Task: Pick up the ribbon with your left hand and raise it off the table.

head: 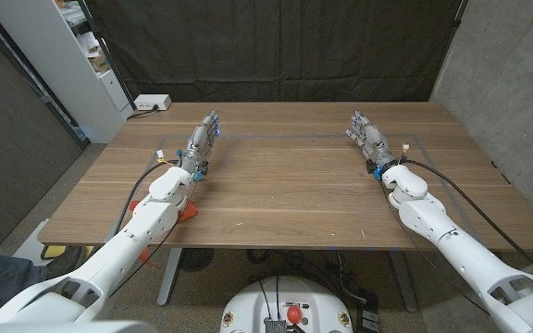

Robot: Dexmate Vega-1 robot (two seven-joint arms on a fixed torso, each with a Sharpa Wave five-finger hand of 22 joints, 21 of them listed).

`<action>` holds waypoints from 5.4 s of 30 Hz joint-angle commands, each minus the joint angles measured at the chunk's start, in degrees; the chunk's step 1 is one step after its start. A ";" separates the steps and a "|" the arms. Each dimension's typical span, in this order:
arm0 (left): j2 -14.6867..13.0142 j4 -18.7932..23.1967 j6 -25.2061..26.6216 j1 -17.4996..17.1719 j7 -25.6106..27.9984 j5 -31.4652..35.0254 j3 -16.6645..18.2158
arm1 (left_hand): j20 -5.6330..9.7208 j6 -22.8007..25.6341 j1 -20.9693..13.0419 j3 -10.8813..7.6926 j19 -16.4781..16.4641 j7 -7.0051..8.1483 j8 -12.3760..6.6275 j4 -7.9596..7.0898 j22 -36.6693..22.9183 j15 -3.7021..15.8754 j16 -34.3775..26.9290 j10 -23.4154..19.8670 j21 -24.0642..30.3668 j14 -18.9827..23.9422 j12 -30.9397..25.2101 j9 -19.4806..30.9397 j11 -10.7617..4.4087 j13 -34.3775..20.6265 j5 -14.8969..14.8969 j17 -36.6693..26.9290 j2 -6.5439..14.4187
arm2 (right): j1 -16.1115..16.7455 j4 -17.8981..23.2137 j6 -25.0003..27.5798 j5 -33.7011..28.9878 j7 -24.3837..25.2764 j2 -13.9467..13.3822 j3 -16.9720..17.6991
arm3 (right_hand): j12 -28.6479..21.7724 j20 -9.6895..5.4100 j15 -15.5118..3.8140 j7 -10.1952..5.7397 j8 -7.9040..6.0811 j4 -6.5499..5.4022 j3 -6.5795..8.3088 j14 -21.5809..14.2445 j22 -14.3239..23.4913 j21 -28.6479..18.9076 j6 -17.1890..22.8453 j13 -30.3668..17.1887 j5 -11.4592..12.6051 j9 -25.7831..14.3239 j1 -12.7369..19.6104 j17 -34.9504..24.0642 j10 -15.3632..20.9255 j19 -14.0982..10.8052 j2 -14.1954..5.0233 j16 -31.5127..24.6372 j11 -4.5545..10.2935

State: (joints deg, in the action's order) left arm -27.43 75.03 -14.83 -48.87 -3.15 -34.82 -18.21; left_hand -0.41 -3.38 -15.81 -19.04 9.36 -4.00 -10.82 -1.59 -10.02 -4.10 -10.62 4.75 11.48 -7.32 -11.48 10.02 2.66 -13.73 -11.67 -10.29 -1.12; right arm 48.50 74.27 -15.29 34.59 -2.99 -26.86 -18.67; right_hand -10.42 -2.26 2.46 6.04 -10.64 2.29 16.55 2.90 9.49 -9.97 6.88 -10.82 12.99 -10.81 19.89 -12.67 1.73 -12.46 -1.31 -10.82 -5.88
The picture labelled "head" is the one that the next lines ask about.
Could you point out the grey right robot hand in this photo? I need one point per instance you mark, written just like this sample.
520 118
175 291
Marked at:
372 139

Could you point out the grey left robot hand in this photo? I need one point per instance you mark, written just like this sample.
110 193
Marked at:
200 143

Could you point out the orange satin ribbon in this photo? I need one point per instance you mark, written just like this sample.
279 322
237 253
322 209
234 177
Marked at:
189 212

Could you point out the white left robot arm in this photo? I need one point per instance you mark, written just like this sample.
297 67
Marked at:
151 217

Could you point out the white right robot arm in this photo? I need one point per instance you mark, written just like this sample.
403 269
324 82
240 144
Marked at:
437 222

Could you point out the white power strip box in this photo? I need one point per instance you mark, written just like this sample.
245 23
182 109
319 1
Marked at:
152 102

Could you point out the round black floor fan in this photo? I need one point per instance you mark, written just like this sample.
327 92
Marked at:
196 259

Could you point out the black fabric backdrop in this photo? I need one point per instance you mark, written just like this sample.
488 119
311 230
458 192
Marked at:
276 46

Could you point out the black backdrop stand pole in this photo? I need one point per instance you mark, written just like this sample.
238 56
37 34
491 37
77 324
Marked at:
109 55

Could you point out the small cardboard box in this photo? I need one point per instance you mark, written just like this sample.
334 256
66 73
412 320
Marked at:
98 61

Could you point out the grey table leg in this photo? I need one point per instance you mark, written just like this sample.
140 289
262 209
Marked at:
403 282
170 277

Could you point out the white shelf cabinet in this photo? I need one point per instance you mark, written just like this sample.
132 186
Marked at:
63 60

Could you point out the black floor power strip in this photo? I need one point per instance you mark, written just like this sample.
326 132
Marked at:
368 316

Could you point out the dark shoe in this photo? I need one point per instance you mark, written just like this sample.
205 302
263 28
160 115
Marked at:
65 261

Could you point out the yellow object under table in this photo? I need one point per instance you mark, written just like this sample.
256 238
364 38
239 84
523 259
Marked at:
53 252

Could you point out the white robot torso base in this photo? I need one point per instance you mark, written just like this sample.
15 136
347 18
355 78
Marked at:
287 305

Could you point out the red emergency stop button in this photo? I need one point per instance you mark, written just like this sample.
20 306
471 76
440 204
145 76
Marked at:
294 314

